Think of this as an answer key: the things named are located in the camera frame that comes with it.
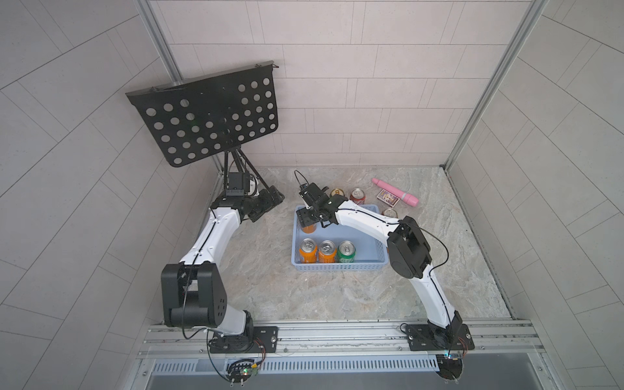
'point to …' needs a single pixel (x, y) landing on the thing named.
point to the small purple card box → (387, 197)
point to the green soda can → (346, 252)
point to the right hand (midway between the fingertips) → (306, 214)
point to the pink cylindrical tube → (405, 197)
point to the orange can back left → (309, 229)
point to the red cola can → (357, 196)
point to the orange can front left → (308, 251)
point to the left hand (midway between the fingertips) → (279, 197)
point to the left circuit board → (241, 370)
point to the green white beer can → (337, 191)
